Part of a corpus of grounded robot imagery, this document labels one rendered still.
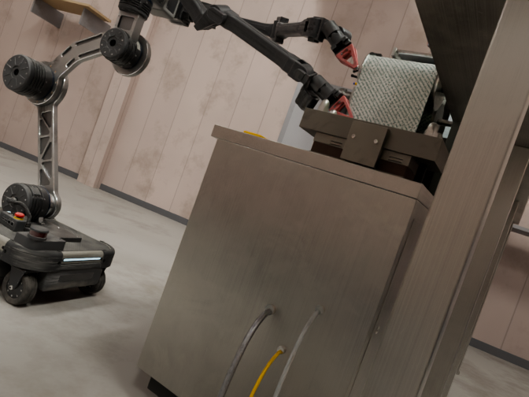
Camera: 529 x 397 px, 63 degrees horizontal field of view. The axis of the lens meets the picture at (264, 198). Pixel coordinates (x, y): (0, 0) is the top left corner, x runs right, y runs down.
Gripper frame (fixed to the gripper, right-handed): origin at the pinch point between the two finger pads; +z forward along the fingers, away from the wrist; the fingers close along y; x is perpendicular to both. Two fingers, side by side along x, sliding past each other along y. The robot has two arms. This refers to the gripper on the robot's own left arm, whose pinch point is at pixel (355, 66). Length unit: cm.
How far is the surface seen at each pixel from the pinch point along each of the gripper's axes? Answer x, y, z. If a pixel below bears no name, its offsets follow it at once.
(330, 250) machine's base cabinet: -29, 33, 56
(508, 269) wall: 6, -351, 96
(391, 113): 1.4, 5.8, 23.7
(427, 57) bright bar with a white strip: 22.8, -25.2, 2.0
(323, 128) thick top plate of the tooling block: -16.0, 25.6, 23.4
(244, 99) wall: -136, -306, -217
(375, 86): 1.8, 5.3, 12.7
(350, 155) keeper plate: -13.1, 28.2, 35.5
